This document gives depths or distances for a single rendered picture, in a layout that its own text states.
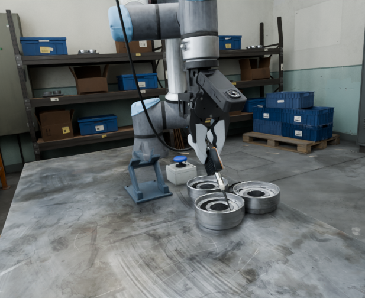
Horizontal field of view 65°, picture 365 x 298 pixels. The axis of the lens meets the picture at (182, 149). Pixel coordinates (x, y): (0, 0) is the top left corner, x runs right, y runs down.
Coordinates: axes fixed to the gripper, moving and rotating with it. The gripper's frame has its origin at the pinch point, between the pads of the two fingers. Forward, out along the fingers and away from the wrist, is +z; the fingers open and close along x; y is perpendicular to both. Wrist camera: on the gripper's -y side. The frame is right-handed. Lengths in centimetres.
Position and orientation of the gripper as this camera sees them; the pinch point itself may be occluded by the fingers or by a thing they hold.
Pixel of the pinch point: (210, 157)
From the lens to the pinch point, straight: 61.7
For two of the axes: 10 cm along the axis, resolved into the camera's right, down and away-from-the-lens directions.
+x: -9.0, 1.7, -4.0
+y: -4.2, -1.9, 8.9
